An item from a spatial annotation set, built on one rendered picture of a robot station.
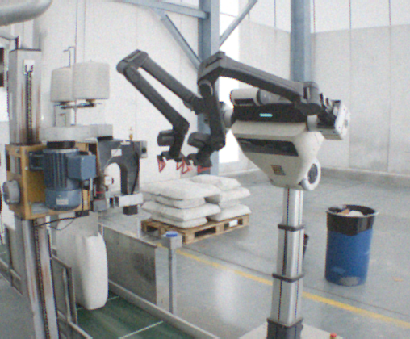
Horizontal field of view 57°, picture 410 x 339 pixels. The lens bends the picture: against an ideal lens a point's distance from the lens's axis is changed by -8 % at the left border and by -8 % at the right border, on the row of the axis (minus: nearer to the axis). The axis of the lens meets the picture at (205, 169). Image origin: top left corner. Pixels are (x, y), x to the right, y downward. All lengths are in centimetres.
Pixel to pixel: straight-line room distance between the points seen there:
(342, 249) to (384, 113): 633
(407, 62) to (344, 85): 164
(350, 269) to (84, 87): 276
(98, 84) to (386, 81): 842
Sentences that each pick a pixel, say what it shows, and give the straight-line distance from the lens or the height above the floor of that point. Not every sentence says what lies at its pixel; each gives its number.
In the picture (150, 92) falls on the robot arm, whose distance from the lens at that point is 171.
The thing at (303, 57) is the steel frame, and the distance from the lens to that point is 1033.
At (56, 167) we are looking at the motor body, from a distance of 165.
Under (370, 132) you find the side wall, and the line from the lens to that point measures 976.
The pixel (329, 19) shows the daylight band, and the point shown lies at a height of 388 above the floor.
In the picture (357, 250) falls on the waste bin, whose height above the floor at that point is 34.
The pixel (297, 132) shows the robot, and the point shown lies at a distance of 163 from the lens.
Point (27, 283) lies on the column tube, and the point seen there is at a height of 71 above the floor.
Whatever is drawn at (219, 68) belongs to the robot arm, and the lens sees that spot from 132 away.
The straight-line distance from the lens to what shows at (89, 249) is 225.
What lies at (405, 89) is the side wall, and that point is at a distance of 950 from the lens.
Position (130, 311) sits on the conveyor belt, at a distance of 236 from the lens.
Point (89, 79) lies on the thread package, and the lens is 170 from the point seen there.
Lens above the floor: 146
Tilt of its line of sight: 8 degrees down
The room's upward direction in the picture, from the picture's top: straight up
